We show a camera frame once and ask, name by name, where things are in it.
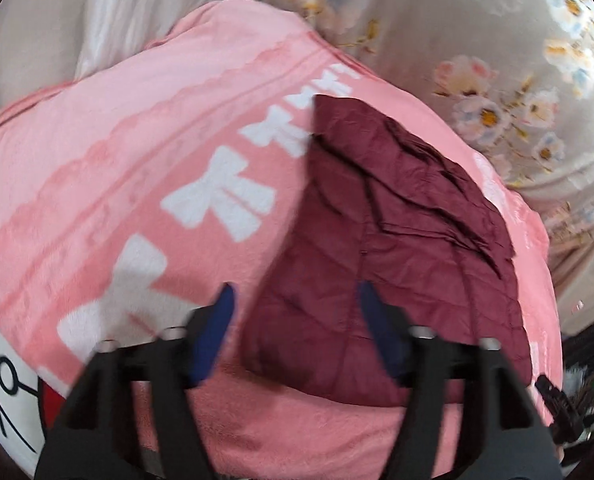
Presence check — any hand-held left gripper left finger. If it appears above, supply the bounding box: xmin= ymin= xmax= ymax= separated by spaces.
xmin=34 ymin=284 xmax=236 ymax=480

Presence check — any maroon puffer jacket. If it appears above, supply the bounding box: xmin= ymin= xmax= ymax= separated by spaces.
xmin=239 ymin=94 xmax=534 ymax=407

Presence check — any pink printed blanket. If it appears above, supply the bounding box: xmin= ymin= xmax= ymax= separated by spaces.
xmin=0 ymin=0 xmax=564 ymax=480

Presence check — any grey floral bed sheet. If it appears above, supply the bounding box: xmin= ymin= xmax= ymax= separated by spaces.
xmin=247 ymin=0 xmax=594 ymax=331

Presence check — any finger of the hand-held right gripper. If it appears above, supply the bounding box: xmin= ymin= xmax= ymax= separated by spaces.
xmin=534 ymin=374 xmax=586 ymax=445

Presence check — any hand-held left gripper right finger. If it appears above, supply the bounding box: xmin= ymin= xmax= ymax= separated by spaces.
xmin=357 ymin=281 xmax=562 ymax=480

